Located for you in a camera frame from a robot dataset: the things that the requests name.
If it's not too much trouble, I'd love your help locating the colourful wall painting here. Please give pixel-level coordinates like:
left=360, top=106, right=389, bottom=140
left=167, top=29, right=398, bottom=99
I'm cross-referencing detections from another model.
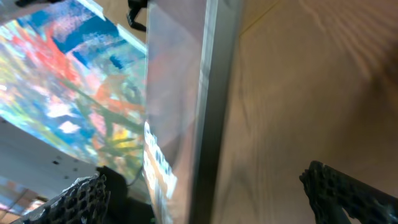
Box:
left=1, top=1, right=147, bottom=179

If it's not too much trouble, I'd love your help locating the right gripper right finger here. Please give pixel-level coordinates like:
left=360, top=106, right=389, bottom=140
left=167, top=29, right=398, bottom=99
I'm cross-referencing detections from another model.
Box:
left=299, top=161, right=397, bottom=224

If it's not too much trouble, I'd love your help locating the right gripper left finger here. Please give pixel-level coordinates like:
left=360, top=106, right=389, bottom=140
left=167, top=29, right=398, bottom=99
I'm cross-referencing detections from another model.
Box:
left=12, top=174, right=111, bottom=224

